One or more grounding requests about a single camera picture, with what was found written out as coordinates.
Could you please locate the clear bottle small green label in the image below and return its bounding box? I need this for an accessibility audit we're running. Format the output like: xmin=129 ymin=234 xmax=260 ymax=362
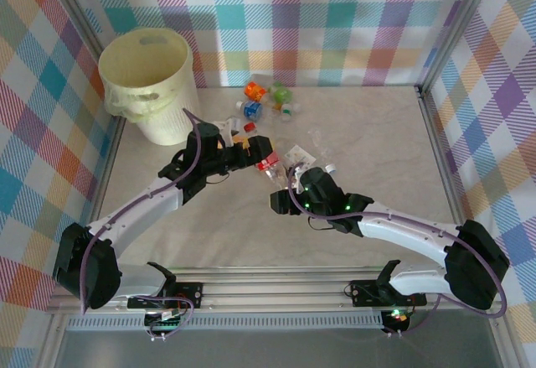
xmin=271 ymin=100 xmax=306 ymax=122

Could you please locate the grey slotted cable duct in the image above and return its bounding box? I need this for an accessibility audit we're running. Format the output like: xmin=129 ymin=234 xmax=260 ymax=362
xmin=66 ymin=316 xmax=385 ymax=330

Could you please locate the orange label plastic bottle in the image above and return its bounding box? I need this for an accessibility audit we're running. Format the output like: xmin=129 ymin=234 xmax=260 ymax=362
xmin=244 ymin=81 xmax=269 ymax=101

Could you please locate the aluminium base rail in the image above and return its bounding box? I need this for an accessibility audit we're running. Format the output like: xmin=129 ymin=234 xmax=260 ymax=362
xmin=45 ymin=265 xmax=502 ymax=314

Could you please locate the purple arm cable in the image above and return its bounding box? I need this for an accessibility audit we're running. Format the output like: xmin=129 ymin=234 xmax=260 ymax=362
xmin=79 ymin=107 xmax=210 ymax=317
xmin=286 ymin=162 xmax=508 ymax=338

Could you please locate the blue label Pocari bottle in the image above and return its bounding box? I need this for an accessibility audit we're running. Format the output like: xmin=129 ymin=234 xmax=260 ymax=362
xmin=233 ymin=99 xmax=266 ymax=123

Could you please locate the cream plastic waste bin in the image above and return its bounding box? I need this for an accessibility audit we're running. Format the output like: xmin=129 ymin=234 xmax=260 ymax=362
xmin=98 ymin=28 xmax=202 ymax=147

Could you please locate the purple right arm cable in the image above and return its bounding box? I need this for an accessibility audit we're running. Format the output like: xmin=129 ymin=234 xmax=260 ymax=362
xmin=286 ymin=162 xmax=508 ymax=338

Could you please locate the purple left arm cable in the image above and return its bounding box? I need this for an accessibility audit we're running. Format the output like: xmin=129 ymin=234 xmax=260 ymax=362
xmin=79 ymin=107 xmax=210 ymax=317

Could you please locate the aluminium table side rail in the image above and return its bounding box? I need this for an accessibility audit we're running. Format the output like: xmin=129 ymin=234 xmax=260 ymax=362
xmin=415 ymin=85 xmax=477 ymax=256
xmin=90 ymin=114 xmax=126 ymax=226

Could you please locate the aluminium frame post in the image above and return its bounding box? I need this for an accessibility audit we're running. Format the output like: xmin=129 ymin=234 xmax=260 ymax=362
xmin=48 ymin=0 xmax=108 ymax=57
xmin=416 ymin=0 xmax=502 ymax=99

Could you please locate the small controller with lights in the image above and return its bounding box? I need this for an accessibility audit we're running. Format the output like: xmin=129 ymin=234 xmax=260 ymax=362
xmin=383 ymin=308 xmax=410 ymax=338

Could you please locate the green label plastic bottle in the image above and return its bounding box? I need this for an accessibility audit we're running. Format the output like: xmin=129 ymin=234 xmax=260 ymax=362
xmin=267 ymin=82 xmax=295 ymax=105

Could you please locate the clear plastic bin liner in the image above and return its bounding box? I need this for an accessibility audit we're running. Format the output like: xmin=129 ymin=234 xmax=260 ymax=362
xmin=103 ymin=78 xmax=189 ymax=124

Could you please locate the electronics board with wires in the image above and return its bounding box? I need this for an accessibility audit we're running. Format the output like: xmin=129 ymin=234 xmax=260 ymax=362
xmin=142 ymin=307 xmax=188 ymax=343

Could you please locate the grey metal panel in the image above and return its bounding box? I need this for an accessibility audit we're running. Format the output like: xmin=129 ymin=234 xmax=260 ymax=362
xmin=54 ymin=329 xmax=506 ymax=368

